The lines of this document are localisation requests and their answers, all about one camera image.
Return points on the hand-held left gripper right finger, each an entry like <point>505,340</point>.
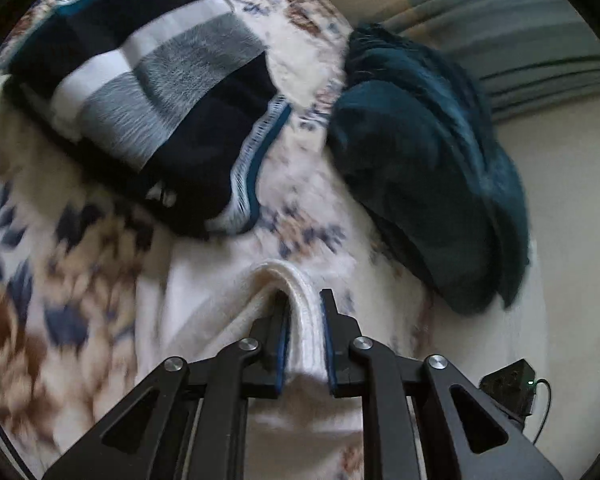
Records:
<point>330,350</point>

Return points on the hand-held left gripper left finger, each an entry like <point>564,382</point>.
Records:
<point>280,355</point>

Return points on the white knit sweater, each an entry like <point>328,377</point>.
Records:
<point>305,310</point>

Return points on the dark teal plush blanket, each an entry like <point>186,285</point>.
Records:
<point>430,170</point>

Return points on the floral quilt bed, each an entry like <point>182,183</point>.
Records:
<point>30,260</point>

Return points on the folded dark striped garment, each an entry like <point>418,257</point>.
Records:
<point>170,90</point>

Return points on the grey-green curtain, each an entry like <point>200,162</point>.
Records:
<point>520,45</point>

